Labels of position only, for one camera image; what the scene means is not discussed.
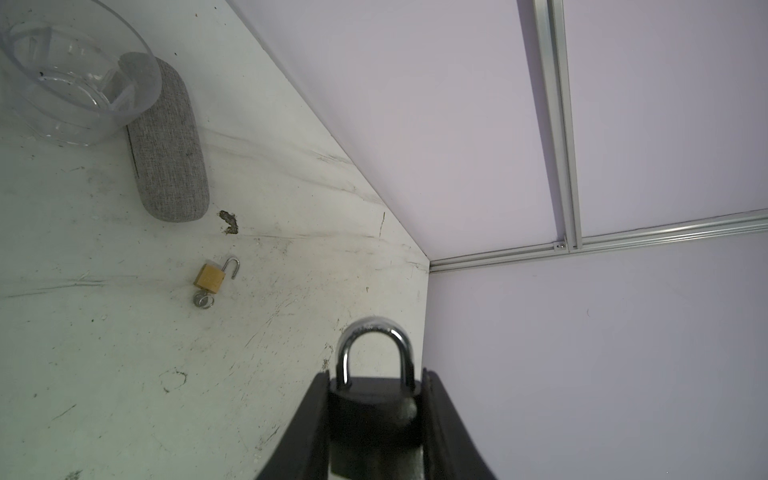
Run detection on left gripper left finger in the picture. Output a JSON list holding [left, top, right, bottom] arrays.
[[256, 371, 330, 480]]

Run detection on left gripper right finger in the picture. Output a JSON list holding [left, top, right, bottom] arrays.
[[421, 369, 496, 480]]

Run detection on black padlock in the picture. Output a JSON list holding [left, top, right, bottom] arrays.
[[329, 316, 424, 479]]

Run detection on silver key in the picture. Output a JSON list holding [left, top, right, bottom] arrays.
[[192, 290, 215, 309]]

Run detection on brass padlock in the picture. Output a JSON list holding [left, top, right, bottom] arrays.
[[193, 256, 241, 294]]

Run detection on small dark debris piece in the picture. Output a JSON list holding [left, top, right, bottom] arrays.
[[218, 210, 239, 235]]

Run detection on grey fabric glasses case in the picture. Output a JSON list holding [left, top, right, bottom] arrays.
[[127, 59, 210, 223]]

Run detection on clear plastic cup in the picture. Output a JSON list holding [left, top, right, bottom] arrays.
[[1, 1, 162, 145]]

